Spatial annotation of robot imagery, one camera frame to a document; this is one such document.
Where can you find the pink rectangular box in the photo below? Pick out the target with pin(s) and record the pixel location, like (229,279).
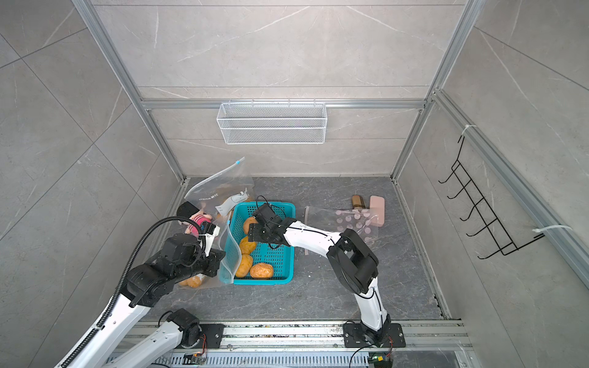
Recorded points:
(377,208)

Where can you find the black wire hook rack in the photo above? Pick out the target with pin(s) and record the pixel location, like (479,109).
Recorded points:
(479,206)

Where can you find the plush doll pink black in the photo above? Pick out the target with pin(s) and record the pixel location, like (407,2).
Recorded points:
(189,211)

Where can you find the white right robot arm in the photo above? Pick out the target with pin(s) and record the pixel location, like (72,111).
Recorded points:
(354,265)

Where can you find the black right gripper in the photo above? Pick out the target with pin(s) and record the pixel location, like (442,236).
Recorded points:
(255,233)

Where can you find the teal plastic basket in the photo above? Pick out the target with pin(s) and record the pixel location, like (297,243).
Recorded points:
(282,258)

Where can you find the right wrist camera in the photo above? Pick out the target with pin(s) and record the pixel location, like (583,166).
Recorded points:
(265,215)

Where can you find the white wire mesh shelf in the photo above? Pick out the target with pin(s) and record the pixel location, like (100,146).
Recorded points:
(272,123)

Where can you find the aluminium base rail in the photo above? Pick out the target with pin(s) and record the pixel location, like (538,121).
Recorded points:
(324,343)

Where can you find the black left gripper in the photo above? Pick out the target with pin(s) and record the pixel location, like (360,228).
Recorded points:
(215,257)

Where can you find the clear zipper bag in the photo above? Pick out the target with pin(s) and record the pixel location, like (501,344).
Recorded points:
(220,193)
(226,242)

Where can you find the brown cylindrical bottle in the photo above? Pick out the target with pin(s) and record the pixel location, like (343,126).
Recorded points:
(358,202)

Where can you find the smooth brown potato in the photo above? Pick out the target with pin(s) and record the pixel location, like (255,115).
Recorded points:
(193,282)

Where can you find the wrinkled brown potato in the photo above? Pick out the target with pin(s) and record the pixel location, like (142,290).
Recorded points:
(261,271)

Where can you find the pink dotted clear bag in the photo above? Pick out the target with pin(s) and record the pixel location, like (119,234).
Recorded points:
(365,222)

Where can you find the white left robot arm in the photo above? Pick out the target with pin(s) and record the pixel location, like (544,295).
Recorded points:
(140,288)

